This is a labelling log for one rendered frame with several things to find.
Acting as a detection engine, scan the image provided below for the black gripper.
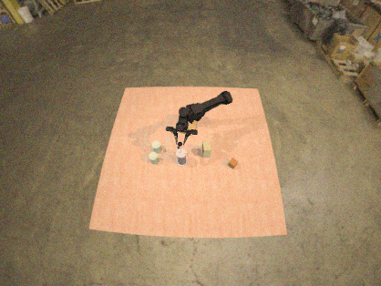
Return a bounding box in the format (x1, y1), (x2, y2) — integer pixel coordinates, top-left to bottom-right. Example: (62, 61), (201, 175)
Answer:
(166, 118), (198, 146)

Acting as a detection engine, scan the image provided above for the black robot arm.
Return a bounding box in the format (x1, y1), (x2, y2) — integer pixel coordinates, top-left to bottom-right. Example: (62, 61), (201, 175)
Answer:
(176, 91), (233, 130)

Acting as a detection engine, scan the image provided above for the small orange cube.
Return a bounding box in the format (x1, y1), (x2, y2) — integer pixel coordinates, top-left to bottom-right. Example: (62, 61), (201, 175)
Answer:
(227, 158), (239, 169)

